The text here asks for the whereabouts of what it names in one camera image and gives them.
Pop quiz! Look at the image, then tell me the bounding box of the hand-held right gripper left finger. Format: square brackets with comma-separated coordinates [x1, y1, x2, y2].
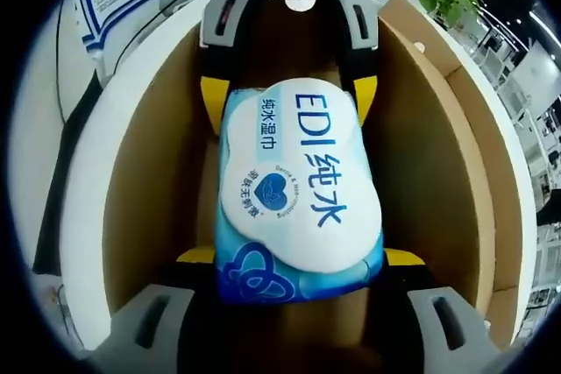
[85, 245, 240, 374]

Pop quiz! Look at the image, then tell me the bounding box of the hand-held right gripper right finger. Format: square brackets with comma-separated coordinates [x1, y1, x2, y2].
[366, 247, 521, 374]

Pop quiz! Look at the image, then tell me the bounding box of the brown cardboard shoe box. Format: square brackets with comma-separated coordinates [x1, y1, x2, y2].
[106, 0, 525, 374]

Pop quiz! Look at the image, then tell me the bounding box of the soft wet wipes pack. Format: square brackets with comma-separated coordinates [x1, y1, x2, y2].
[214, 77, 386, 306]

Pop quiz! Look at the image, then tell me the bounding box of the person's white shirt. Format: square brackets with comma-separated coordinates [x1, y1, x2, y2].
[56, 1, 104, 125]

